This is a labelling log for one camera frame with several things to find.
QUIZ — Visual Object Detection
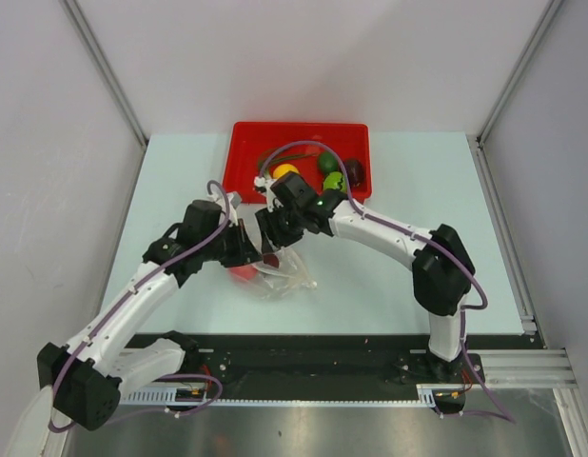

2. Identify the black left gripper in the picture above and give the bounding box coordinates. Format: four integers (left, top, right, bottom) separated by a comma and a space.
200, 218, 263, 268

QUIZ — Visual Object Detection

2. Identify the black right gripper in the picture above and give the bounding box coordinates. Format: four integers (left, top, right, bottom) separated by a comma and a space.
257, 202, 305, 254

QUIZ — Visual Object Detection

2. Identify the clear zip top bag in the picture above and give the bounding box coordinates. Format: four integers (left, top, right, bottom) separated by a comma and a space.
227, 247, 318, 300

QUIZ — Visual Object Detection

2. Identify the yellow fake lemon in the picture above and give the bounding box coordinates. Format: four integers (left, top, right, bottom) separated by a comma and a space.
272, 163, 300, 180

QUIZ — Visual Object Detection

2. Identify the green fake chive sprig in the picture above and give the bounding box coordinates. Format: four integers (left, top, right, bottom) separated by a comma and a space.
257, 145, 323, 170

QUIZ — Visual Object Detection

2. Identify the green fake ball fruit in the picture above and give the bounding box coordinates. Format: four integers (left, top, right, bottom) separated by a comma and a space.
323, 171, 347, 193

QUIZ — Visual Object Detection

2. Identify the dark green fake lime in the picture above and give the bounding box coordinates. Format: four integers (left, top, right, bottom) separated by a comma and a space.
317, 151, 340, 176

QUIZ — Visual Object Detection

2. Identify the dark red fake fruit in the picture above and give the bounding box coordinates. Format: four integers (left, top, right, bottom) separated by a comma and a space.
343, 158, 365, 188

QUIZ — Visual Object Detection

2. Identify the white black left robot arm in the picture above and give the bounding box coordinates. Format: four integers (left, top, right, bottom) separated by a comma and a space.
37, 192, 261, 431

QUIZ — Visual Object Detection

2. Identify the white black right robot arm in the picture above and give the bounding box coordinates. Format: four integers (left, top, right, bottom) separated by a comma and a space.
254, 172, 475, 382

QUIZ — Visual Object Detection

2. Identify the red fake tomato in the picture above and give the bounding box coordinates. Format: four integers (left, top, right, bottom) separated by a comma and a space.
228, 265, 258, 282

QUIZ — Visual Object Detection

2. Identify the dark brown fake food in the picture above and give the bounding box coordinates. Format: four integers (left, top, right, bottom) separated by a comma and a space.
263, 253, 280, 268

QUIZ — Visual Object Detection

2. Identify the red plastic tray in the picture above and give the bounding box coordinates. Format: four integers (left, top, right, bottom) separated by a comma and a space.
221, 121, 374, 207

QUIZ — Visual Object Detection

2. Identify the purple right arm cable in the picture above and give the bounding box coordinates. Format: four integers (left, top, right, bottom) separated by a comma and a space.
253, 140, 517, 425

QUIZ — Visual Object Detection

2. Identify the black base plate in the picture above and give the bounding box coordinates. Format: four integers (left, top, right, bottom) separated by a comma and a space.
145, 332, 488, 415

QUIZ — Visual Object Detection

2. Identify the white slotted cable duct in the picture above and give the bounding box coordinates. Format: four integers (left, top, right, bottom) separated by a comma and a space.
120, 386, 441, 408

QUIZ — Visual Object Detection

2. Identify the aluminium frame post left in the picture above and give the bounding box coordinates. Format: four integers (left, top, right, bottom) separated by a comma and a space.
59, 0, 149, 151

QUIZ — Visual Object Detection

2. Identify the aluminium frame post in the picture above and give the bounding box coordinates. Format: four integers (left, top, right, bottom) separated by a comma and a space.
59, 0, 149, 151
475, 0, 568, 149

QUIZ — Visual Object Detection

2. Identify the aluminium rail right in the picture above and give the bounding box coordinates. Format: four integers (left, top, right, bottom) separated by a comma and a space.
474, 137, 588, 457

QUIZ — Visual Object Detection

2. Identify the aluminium frame post right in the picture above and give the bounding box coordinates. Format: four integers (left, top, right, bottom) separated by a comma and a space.
475, 0, 568, 149

